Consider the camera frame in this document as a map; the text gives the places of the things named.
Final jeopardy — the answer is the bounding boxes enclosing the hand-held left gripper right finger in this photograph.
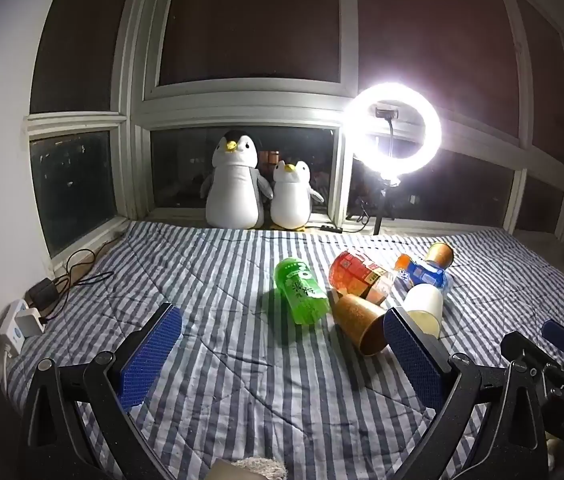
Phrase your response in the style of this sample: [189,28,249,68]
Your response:
[383,307,549,480]

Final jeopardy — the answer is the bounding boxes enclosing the white window frame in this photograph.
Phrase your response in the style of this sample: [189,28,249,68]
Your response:
[24,0,564,263]

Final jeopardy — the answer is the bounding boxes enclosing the large brown paper cup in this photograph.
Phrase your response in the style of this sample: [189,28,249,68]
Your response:
[331,292,389,357]

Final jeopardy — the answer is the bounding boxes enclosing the phone holder on gooseneck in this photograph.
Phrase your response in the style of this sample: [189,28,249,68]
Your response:
[375,104,403,181]

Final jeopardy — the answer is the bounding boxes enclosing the black power adapter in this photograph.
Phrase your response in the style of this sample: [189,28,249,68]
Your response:
[28,278,60,311]

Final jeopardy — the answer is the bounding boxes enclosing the small brown paper cup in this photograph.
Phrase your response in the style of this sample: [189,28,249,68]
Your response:
[424,241,455,271]

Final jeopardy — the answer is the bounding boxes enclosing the red label plastic bottle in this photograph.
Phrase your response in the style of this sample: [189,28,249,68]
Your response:
[328,249,395,306]

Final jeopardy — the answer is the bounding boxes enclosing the black tripod stand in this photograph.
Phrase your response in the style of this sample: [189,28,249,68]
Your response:
[361,176,399,236]

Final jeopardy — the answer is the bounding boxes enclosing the large penguin plush toy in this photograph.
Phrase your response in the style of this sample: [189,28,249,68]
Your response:
[200,130,273,231]

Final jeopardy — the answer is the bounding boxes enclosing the beige fuzzy cloth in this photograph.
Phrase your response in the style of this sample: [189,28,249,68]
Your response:
[209,456,287,480]

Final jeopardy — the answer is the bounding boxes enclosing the small penguin plush toy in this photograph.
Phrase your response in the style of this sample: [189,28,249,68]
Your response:
[267,160,325,232]

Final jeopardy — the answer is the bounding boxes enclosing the white power strip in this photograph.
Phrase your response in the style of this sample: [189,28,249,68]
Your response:
[0,298,30,359]

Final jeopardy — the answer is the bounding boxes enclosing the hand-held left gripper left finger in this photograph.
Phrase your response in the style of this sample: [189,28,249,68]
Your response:
[18,303,183,480]

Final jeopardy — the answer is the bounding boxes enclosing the black adapter cable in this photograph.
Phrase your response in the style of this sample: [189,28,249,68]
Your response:
[43,248,115,322]

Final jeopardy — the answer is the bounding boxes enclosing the black ring light cable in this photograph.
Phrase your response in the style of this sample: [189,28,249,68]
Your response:
[319,199,379,235]

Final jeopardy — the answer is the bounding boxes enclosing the white plug adapter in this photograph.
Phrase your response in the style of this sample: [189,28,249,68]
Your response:
[14,308,47,336]

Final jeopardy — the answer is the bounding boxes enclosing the blue orange label bottle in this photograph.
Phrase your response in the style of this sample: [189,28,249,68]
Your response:
[394,253,452,296]

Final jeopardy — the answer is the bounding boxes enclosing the white paper cup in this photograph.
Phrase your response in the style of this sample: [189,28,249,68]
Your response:
[403,283,444,340]

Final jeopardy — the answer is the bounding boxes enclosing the green plastic bottle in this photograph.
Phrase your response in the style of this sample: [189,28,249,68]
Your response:
[274,257,331,326]

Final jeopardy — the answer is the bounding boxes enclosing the blue white striped blanket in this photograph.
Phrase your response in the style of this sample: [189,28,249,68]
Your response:
[4,220,564,480]

